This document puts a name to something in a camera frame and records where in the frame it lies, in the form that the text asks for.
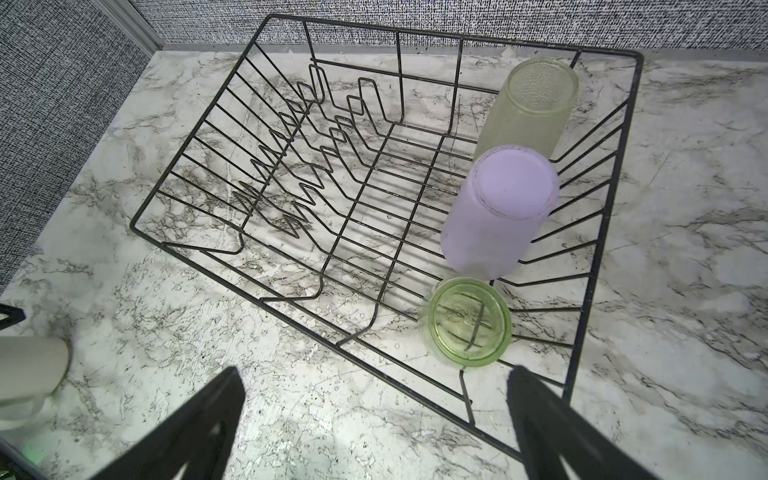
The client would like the purple plastic cup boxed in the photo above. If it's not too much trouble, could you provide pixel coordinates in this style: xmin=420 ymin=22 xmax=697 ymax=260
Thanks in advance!
xmin=440 ymin=145 xmax=559 ymax=280

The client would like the black wire dish rack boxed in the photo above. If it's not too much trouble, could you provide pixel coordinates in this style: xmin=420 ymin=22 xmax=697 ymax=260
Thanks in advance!
xmin=130 ymin=13 xmax=644 ymax=458

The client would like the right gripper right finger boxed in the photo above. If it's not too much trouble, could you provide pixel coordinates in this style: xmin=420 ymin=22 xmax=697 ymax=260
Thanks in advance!
xmin=507 ymin=366 xmax=655 ymax=479

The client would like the pale frosted tall cup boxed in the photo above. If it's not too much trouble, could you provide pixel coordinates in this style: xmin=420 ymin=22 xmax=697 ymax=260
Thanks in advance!
xmin=473 ymin=58 xmax=580 ymax=159

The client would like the green transparent cup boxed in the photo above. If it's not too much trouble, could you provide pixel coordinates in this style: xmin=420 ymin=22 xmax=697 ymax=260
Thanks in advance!
xmin=419 ymin=276 xmax=513 ymax=368

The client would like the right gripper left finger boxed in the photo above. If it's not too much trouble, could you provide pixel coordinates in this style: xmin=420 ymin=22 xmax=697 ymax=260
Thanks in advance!
xmin=94 ymin=366 xmax=245 ymax=479

